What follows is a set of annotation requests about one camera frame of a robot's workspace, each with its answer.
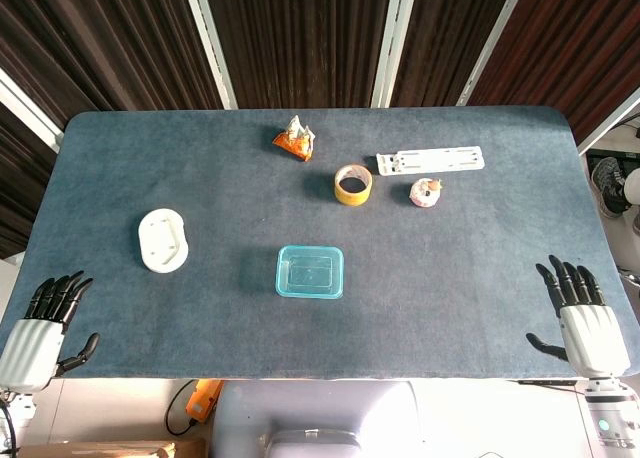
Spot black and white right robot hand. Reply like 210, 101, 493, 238
525, 255, 632, 379

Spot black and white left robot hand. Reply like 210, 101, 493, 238
0, 270, 100, 394

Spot white round object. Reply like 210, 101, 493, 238
623, 169, 640, 214

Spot grey knit sneakers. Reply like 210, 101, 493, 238
591, 156, 632, 218

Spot white oval plastic part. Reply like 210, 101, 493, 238
137, 207, 190, 273

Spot orange device under table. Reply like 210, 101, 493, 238
184, 379, 224, 424

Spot white perforated plastic plate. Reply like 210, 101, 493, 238
375, 145, 487, 177

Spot blue felt table mat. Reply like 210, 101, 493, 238
0, 106, 640, 382

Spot yellow tape roll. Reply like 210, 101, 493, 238
334, 164, 374, 208

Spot grey robot torso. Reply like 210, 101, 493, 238
209, 379, 426, 458

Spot crumpled orange snack bag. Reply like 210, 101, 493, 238
272, 114, 317, 163

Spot black cable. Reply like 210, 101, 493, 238
165, 380, 201, 437

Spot white metal partition post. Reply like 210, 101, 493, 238
180, 0, 239, 110
577, 85, 640, 155
0, 67, 65, 152
455, 0, 529, 107
370, 0, 420, 109

